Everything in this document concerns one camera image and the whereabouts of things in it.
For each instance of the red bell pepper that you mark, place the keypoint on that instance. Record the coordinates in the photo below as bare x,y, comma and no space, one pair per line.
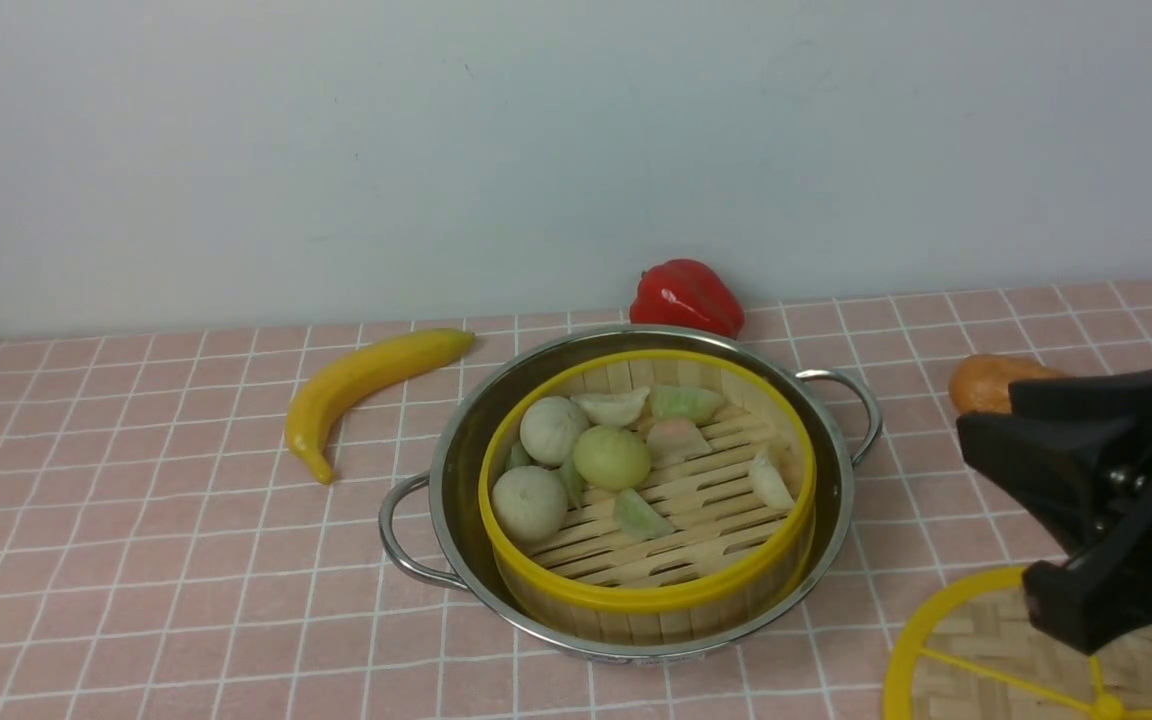
689,294

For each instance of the pink dumpling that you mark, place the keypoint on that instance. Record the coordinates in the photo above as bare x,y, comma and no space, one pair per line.
674,440

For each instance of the yellow banana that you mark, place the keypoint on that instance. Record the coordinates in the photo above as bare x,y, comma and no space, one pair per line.
330,393

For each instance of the yellow bamboo steamer lid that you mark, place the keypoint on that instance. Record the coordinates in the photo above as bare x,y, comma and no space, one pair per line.
969,652

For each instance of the stainless steel pot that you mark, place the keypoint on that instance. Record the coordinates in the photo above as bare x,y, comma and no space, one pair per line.
431,528

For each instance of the orange-brown potato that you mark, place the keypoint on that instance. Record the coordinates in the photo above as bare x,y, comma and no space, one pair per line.
980,383

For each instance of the green dumpling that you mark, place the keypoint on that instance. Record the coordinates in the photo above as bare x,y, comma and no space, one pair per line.
574,485
638,519
691,403

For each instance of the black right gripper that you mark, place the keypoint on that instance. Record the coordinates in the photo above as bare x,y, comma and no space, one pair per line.
1076,453

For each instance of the yellow bamboo steamer basket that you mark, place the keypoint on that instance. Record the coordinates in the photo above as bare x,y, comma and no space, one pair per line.
730,559

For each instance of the white dumpling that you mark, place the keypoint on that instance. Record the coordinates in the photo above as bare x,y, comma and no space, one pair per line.
766,481
613,409

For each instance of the white round bun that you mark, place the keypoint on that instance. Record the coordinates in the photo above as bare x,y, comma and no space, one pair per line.
550,428
530,504

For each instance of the yellow-green round bun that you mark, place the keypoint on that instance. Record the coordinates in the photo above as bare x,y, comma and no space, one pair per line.
612,458

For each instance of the pink grid tablecloth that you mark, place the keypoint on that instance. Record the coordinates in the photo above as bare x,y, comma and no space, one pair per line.
161,559

